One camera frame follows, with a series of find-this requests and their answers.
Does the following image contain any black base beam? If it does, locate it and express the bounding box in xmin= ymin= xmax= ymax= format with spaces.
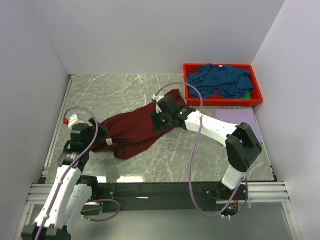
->
xmin=88 ymin=181 xmax=233 ymax=213

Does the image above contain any red plastic bin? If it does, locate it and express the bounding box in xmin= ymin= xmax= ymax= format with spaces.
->
xmin=183 ymin=63 xmax=263 ymax=108

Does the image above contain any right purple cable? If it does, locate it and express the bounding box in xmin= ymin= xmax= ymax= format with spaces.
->
xmin=152 ymin=82 xmax=251 ymax=218

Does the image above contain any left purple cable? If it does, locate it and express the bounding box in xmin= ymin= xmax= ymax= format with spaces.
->
xmin=32 ymin=107 xmax=122 ymax=240

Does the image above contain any purple cable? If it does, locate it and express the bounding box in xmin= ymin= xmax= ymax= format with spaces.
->
xmin=32 ymin=107 xmax=122 ymax=240
xmin=152 ymin=82 xmax=251 ymax=218

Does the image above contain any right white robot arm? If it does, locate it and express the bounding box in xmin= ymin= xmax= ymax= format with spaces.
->
xmin=151 ymin=95 xmax=263 ymax=200

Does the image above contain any folded lavender t-shirt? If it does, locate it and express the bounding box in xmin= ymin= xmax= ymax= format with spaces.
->
xmin=215 ymin=107 xmax=263 ymax=144

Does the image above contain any green garment in bin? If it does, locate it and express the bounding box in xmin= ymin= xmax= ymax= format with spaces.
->
xmin=241 ymin=91 xmax=251 ymax=100

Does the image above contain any blue t-shirt in bin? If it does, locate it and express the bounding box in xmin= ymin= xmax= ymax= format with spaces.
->
xmin=187 ymin=63 xmax=254 ymax=99

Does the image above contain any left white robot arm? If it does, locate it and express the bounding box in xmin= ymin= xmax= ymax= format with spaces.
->
xmin=21 ymin=114 xmax=109 ymax=240

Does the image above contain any dark red t-shirt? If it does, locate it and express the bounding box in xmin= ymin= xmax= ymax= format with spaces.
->
xmin=91 ymin=102 xmax=173 ymax=160

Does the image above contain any aluminium frame rail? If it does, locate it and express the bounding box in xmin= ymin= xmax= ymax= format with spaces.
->
xmin=25 ymin=182 xmax=291 ymax=205

